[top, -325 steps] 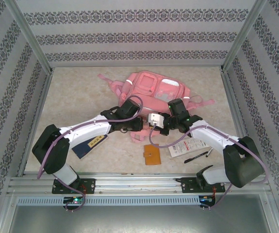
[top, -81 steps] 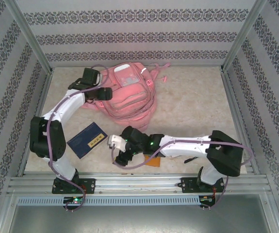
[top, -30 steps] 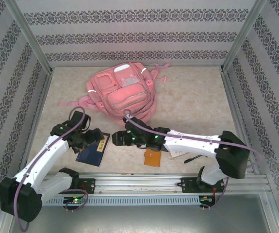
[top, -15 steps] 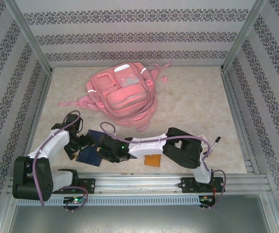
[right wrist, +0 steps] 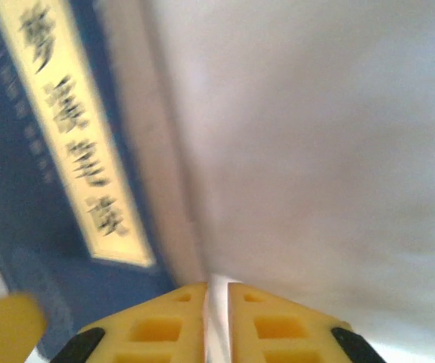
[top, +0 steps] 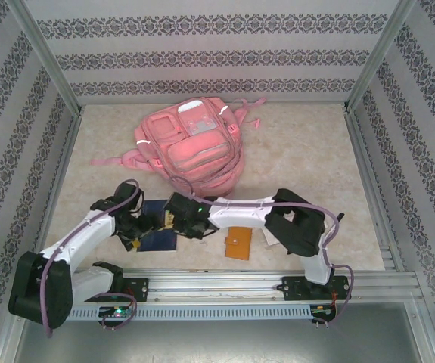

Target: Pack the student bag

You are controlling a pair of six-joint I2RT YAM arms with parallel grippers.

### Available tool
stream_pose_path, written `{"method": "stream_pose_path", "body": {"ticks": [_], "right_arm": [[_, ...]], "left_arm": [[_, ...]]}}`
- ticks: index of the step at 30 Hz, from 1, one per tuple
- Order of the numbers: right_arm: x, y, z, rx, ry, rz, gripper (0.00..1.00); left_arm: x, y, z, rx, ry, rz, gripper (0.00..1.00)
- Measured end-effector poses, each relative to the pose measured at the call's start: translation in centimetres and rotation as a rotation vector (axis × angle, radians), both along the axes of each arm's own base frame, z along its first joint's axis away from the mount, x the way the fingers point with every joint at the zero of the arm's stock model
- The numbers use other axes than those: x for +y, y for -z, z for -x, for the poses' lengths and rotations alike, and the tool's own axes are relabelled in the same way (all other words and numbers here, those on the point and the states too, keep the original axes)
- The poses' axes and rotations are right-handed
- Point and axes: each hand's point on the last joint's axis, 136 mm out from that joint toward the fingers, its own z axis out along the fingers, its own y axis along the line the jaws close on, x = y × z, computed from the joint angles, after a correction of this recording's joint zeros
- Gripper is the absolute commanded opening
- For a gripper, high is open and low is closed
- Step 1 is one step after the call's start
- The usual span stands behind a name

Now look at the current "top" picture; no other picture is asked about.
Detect dark blue book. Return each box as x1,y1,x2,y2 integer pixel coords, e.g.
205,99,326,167
139,199,179,253

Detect pink backpack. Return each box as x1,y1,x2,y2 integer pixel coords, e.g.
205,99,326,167
89,96,267,200

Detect brown leather wallet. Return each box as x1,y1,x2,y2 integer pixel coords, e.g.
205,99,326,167
223,225,254,262

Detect left controller board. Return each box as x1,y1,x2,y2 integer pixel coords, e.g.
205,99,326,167
98,306,134,319

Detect controller board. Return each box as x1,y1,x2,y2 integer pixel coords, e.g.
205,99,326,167
310,304,338,322
98,306,134,319

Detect grey metal front panel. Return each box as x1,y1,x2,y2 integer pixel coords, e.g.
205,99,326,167
0,302,435,363

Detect right controller board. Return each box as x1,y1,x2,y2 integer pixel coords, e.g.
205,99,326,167
310,304,338,322

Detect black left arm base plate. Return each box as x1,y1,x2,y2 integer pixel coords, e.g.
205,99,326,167
120,278,150,303

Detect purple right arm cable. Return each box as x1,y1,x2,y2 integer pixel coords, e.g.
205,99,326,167
169,176,355,328

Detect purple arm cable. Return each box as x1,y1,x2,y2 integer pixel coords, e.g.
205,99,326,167
41,179,144,338
169,176,355,328

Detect aluminium mounting rail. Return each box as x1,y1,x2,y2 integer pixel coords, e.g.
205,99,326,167
69,267,425,304

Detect left aluminium side rail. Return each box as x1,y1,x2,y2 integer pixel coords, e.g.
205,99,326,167
31,109,84,258

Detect aluminium side rail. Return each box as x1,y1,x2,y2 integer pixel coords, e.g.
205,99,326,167
343,105,405,273
31,109,84,258

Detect grey slotted cable duct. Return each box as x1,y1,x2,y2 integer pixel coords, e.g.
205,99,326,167
67,304,313,322

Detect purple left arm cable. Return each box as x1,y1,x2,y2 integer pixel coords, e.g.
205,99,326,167
41,179,144,338

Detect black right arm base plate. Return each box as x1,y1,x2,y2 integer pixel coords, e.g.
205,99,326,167
281,275,353,303

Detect right aluminium side rail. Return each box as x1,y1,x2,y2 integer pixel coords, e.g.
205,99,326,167
343,105,405,273

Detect left aluminium frame post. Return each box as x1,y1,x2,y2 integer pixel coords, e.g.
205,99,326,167
7,0,84,114

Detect aluminium frame post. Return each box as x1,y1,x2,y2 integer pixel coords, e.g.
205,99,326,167
343,0,418,113
7,0,84,114

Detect right aluminium frame post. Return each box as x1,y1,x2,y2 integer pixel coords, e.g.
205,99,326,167
343,0,418,113

